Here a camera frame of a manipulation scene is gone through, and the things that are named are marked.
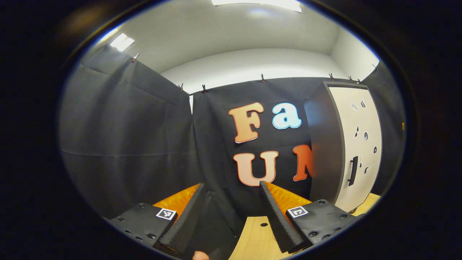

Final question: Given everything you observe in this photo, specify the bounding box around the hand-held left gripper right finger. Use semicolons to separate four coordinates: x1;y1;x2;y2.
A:
259;181;363;253

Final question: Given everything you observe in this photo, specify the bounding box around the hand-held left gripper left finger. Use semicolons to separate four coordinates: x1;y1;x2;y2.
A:
108;183;206;253

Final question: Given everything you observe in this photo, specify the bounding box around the beige cabinet door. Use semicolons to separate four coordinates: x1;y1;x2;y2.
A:
328;86;383;213

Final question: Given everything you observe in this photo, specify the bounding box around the black cabinet door handle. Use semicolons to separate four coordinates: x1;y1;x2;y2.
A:
347;156;359;187

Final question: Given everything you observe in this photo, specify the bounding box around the grey cabinet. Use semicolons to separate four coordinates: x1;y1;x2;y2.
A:
304;81;384;214

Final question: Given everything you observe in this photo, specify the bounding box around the black backdrop cloth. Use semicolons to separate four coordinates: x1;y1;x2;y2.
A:
59;45;406;259

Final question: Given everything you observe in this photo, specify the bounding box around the row of backdrop clips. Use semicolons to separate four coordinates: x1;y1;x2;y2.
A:
132;52;378;94

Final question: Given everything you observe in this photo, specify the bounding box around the large ceiling light panel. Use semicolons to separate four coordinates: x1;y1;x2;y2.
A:
211;0;303;13

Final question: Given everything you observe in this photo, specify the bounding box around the small ceiling light panel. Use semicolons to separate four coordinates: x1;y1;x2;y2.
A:
109;32;135;52

